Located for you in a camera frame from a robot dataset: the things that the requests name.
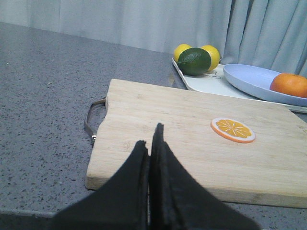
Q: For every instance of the grey curtain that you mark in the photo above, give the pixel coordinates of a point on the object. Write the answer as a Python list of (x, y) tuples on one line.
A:
[(266, 33)]

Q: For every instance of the green lime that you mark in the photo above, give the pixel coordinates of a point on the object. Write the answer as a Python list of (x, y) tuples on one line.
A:
[(194, 61)]

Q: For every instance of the whole orange fruit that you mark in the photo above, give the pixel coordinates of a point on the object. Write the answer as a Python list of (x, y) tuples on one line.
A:
[(291, 84)]

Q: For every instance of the yellow lemon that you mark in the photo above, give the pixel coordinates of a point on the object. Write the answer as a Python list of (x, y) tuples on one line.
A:
[(179, 50), (214, 54)]

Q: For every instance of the wooden cutting board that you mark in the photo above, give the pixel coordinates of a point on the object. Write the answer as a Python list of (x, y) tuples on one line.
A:
[(271, 170)]

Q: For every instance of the cream rectangular tray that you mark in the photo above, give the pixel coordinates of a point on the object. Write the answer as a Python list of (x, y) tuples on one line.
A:
[(214, 82)]

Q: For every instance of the metal cutting board handle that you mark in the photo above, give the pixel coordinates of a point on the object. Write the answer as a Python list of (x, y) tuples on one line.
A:
[(90, 130)]

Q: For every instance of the orange slice piece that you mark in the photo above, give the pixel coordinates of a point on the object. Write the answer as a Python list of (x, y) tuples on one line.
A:
[(233, 130)]

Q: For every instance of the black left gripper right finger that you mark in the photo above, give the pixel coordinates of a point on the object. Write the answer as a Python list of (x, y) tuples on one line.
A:
[(178, 202)]

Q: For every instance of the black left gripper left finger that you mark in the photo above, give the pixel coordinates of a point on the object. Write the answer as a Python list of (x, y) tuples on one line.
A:
[(119, 204)]

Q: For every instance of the light blue plate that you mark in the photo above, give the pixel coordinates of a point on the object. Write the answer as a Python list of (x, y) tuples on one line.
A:
[(256, 82)]

